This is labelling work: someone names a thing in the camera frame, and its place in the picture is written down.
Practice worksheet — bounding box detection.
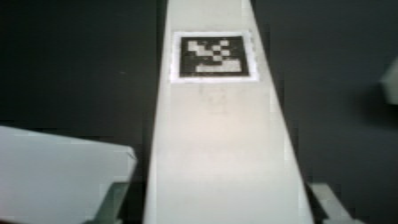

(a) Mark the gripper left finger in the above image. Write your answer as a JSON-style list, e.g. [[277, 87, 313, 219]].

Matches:
[[87, 182, 128, 224]]

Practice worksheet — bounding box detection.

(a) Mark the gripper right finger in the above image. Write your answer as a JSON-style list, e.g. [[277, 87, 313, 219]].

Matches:
[[307, 183, 366, 224]]

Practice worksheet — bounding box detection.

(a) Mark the white cabinet body box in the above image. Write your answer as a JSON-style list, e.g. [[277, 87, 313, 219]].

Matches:
[[0, 126, 137, 224]]

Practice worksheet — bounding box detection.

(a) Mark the white cabinet top block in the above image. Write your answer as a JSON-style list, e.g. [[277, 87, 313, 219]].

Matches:
[[144, 0, 315, 224]]

